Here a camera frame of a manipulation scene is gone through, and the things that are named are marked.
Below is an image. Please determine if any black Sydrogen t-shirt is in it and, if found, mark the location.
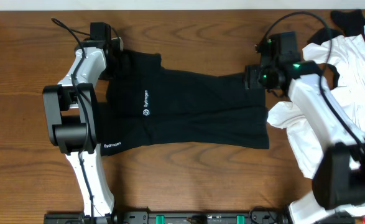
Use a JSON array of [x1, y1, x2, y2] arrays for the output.
[[99, 50, 269, 156]]

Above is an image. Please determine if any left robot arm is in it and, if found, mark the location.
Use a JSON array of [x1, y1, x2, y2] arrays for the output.
[[42, 38, 123, 223]]

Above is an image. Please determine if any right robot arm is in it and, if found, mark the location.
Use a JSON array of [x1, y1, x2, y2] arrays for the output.
[[243, 61, 365, 223]]

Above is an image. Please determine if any white shirt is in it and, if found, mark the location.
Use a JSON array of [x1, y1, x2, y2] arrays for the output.
[[267, 26, 365, 179]]

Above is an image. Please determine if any black garment at corner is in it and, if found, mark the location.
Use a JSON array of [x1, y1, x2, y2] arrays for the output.
[[307, 9, 365, 45]]

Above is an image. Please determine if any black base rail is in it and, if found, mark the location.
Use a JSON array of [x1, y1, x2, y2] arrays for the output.
[[43, 208, 356, 224]]

